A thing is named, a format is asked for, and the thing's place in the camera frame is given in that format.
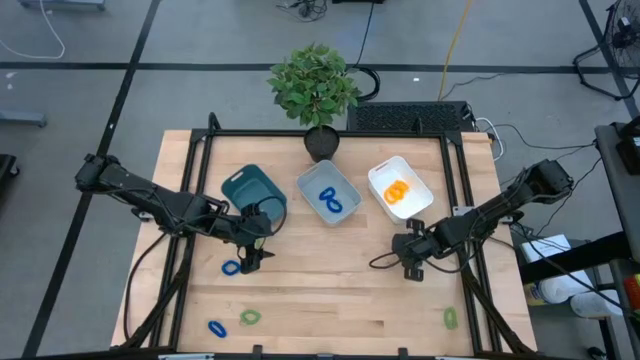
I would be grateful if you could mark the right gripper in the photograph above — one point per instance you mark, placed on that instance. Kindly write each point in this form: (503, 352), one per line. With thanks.
(416, 250)

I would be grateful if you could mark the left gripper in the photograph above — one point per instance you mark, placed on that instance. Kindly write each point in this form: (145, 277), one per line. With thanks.
(252, 241)

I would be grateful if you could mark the white plastic bin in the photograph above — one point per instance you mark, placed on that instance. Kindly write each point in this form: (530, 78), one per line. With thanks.
(417, 197)

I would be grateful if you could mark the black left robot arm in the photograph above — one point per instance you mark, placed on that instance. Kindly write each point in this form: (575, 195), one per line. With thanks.
(150, 200)

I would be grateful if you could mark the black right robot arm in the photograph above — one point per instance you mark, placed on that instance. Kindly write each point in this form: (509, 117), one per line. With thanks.
(500, 205)

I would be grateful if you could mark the teal plastic bin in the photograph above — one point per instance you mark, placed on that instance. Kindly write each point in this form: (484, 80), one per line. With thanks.
(250, 185)

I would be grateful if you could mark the gray plastic bin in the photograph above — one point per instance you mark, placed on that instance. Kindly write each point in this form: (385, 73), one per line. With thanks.
(310, 182)

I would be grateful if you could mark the black perforated computer case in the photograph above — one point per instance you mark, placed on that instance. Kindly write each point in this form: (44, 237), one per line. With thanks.
(400, 117)

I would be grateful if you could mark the yellow package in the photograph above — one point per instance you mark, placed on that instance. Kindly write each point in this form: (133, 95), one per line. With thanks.
(534, 295)

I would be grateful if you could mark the white papers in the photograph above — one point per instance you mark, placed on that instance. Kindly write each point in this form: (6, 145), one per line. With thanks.
(550, 245)

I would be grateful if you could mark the white paper towel roll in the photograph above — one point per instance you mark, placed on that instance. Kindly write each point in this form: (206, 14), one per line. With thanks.
(595, 305)
(565, 290)

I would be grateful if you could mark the black shelf stand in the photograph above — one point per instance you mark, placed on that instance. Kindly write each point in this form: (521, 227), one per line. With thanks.
(575, 257)

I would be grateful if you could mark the potted green plant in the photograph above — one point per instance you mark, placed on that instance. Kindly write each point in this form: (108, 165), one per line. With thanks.
(315, 90)

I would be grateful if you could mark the gray side table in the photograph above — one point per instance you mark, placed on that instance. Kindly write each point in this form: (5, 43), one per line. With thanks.
(615, 175)

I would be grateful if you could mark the red box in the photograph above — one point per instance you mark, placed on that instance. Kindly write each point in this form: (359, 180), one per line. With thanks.
(632, 292)

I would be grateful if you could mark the black device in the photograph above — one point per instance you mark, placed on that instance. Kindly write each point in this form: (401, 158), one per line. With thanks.
(630, 155)

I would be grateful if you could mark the black chair base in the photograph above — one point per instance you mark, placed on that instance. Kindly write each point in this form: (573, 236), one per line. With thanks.
(7, 165)

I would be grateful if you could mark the gray furniture foot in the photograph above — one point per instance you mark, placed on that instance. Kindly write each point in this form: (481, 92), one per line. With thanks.
(25, 119)

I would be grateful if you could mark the black floor fan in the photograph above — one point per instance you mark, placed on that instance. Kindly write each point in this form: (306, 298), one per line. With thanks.
(625, 25)

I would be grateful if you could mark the gray furniture base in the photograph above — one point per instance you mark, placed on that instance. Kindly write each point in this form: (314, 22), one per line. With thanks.
(60, 4)

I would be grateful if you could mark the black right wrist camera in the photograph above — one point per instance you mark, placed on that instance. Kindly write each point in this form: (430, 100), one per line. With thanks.
(432, 242)

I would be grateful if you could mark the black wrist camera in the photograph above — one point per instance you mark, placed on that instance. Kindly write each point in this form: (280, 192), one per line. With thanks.
(432, 242)
(257, 220)

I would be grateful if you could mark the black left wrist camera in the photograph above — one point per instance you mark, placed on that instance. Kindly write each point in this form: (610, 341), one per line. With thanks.
(257, 220)

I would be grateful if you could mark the black metal table frame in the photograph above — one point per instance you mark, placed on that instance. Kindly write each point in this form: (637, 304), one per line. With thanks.
(250, 133)

